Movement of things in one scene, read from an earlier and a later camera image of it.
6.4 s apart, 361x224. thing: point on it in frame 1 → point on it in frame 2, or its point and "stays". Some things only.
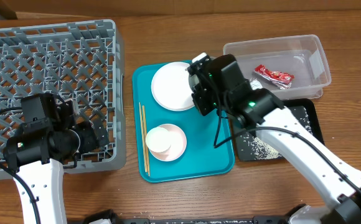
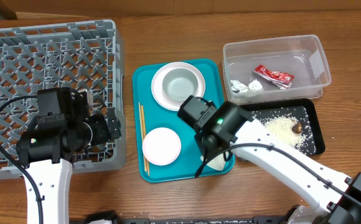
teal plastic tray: x=200 y=158 stays
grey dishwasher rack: x=81 y=62 stays
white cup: x=158 y=139 → x=218 y=162
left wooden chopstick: x=142 y=136 stays
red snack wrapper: x=282 y=79 stays
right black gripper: x=198 y=99 → x=209 y=152
